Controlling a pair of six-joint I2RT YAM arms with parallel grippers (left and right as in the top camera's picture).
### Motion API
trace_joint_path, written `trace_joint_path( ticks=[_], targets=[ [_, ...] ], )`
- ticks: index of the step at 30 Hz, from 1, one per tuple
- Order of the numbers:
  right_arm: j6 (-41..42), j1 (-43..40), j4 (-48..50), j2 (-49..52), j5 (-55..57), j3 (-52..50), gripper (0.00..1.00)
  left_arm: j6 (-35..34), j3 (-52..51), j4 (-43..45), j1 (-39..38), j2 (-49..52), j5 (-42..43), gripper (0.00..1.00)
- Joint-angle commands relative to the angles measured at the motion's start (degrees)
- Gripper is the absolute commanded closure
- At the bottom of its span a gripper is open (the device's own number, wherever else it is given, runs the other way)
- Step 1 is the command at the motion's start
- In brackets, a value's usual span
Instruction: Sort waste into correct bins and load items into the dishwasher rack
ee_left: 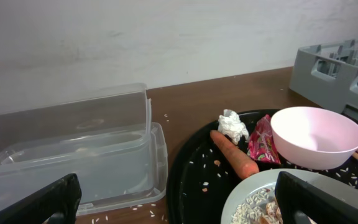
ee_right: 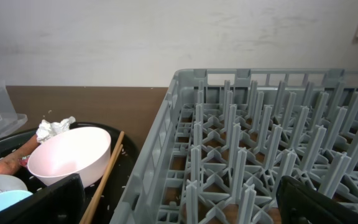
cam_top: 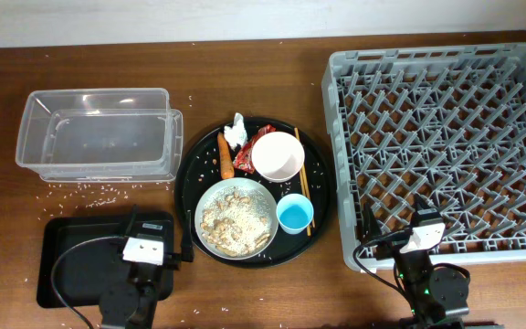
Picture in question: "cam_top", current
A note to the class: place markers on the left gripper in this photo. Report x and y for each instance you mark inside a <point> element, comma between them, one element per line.
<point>187,252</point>

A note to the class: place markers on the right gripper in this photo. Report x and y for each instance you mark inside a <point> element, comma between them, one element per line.
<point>371,228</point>

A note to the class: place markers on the grey bowl with rice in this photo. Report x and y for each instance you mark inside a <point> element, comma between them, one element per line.
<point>235,219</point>

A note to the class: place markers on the orange carrot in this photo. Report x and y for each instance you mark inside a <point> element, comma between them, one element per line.
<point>226,165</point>

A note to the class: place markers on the wooden chopstick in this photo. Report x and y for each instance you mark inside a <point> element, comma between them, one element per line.
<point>297,135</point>
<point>306,193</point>

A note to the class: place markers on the blue cup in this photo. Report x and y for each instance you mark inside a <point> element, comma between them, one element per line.
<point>295,213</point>

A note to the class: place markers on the red snack wrapper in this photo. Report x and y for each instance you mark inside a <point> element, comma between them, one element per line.
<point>243,160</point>

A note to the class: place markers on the white tissue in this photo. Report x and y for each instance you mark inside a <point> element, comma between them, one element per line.
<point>236,134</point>

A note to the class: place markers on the pink bowl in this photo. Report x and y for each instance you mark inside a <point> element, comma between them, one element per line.
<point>278,156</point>

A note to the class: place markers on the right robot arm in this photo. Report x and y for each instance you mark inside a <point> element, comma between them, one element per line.
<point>436,293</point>

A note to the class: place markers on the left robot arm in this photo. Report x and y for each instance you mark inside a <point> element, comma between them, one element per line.
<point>132,303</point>

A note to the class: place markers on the grey dishwasher rack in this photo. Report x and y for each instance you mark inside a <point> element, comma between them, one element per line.
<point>447,123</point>

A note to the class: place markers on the round black tray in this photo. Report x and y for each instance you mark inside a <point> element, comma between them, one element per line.
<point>197,173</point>

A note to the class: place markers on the clear plastic bin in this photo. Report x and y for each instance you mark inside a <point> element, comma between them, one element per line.
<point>101,135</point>

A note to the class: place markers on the black rectangular tray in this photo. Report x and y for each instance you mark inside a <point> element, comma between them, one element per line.
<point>87,272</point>

